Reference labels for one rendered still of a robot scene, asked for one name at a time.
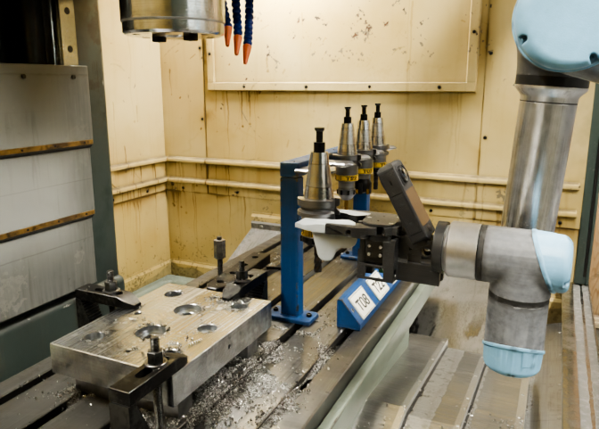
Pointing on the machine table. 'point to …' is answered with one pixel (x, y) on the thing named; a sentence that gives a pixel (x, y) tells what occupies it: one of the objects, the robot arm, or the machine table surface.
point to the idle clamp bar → (238, 268)
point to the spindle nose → (172, 8)
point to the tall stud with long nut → (219, 252)
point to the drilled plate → (69, 350)
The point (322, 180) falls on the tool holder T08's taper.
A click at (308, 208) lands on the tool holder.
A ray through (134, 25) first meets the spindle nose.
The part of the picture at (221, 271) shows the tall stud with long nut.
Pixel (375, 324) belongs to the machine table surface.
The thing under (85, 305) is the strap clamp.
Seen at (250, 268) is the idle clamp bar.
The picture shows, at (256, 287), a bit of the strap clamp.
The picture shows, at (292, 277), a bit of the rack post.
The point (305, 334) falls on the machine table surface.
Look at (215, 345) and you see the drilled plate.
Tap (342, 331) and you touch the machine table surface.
